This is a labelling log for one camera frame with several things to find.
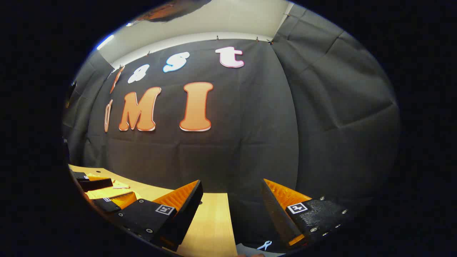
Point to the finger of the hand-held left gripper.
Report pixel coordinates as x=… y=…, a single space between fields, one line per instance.
x=107 y=205
x=96 y=184

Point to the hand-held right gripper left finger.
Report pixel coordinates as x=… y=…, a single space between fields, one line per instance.
x=185 y=217

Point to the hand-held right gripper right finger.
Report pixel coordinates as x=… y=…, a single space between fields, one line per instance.
x=276 y=217

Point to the orange T-shirt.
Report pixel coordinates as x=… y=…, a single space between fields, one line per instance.
x=103 y=192

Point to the white cloth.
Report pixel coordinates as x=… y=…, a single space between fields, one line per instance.
x=246 y=250

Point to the ceiling light strip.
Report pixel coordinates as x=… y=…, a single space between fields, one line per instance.
x=105 y=42

